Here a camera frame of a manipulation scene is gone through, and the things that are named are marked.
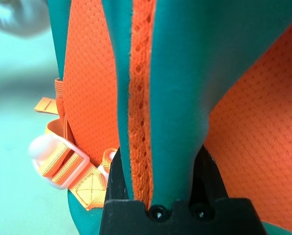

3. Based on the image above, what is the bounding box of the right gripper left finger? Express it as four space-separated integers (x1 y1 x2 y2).
106 147 129 201

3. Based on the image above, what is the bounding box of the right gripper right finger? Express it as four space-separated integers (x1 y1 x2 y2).
189 144 229 204

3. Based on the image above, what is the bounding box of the orange and teal backpack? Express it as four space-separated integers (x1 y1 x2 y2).
28 0 292 235

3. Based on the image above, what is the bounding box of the grey white plush toy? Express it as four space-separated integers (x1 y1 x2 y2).
0 0 49 38

